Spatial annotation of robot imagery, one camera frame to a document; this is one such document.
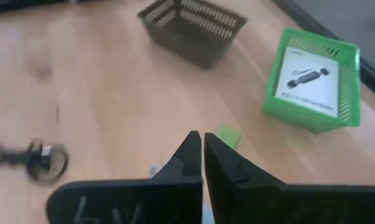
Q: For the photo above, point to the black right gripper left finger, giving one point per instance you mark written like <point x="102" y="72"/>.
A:
<point x="143" y="202"/>

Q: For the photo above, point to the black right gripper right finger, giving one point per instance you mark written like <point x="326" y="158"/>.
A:
<point x="268" y="205"/>

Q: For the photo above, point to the green USB wall charger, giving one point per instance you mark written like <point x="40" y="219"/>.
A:
<point x="229" y="137"/>

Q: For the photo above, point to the white adapter product box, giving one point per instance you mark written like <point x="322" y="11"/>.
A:
<point x="311" y="90"/>

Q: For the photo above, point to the green slotted plastic basket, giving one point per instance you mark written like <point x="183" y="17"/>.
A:
<point x="299" y="118"/>

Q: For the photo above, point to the black slotted plastic basket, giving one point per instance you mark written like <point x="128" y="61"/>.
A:
<point x="190" y="43"/>

